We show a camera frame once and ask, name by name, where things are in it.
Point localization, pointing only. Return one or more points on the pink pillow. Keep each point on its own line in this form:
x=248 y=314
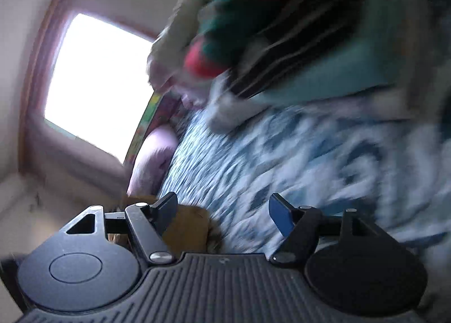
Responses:
x=152 y=161

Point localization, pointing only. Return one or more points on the grey green folded garment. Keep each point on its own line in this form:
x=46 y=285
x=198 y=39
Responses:
x=374 y=56

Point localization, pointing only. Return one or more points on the colourful alphabet play mat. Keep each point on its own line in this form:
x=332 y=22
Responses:
x=143 y=125

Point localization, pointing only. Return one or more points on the window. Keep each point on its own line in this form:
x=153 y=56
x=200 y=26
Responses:
x=98 y=90

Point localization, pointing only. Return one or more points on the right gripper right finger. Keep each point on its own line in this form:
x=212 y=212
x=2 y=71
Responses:
x=283 y=214

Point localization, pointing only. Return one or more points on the yellow printed kids garment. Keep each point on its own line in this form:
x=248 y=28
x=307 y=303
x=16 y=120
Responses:
x=188 y=231

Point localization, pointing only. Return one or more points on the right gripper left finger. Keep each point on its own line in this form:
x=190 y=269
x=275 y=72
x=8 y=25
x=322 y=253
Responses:
x=163 y=211

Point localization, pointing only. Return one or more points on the blue white patterned bedspread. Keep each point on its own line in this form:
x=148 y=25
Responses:
x=397 y=173

